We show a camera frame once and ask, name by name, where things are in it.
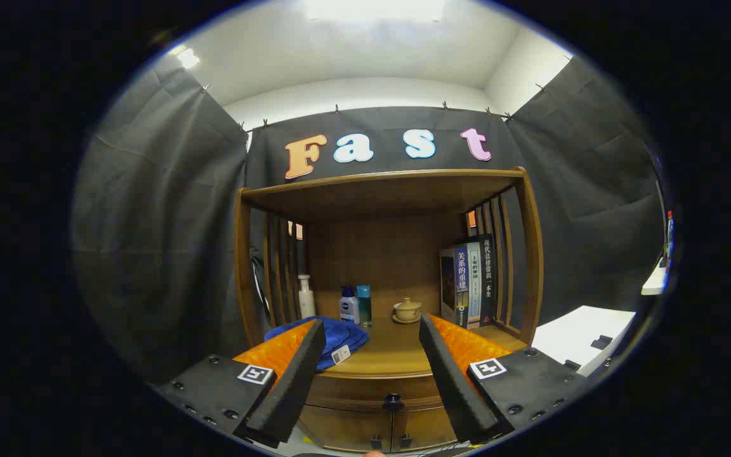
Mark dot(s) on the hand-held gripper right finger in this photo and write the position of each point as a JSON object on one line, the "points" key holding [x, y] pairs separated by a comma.
{"points": [[451, 381]]}

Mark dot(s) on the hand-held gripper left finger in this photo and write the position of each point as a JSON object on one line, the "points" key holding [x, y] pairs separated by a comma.
{"points": [[296, 381]]}

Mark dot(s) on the wooden drawer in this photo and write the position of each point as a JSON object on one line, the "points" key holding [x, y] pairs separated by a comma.
{"points": [[353, 390]]}

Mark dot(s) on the black drawer knob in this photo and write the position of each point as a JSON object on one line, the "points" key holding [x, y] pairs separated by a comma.
{"points": [[393, 401]]}

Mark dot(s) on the wooden countertop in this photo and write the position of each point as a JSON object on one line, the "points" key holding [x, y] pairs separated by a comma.
{"points": [[391, 355]]}

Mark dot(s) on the wooden cabinet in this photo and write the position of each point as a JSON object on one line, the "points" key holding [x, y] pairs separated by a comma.
{"points": [[378, 254]]}

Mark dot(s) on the blue towel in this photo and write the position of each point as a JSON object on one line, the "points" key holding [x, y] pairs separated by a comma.
{"points": [[340, 333]]}

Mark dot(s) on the white pump bottle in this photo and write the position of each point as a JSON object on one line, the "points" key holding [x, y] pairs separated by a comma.
{"points": [[306, 304]]}

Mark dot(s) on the beige lidded teacup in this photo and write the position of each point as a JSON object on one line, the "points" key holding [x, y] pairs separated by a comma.
{"points": [[407, 311]]}

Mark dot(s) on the white bottle blue cap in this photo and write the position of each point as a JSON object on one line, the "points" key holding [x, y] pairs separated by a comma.
{"points": [[348, 311]]}

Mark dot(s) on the pale spine book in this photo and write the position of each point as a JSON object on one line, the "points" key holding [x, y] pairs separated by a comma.
{"points": [[474, 285]]}

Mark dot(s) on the teal bottle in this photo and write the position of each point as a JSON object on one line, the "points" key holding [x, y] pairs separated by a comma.
{"points": [[364, 308]]}

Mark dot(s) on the black spine book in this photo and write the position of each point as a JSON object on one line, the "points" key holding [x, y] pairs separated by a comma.
{"points": [[487, 279]]}

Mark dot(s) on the white box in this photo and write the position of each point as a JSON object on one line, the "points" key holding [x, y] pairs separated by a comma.
{"points": [[575, 333]]}

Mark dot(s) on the white side table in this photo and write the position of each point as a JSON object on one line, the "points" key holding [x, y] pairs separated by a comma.
{"points": [[654, 282]]}

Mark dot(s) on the water bottle red label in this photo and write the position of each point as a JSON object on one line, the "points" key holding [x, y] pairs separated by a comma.
{"points": [[669, 235]]}

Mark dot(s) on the ceiling light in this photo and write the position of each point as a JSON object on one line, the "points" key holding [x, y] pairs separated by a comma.
{"points": [[375, 9], [188, 58]]}

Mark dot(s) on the small black bracket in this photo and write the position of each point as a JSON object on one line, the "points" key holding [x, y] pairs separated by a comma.
{"points": [[601, 342]]}

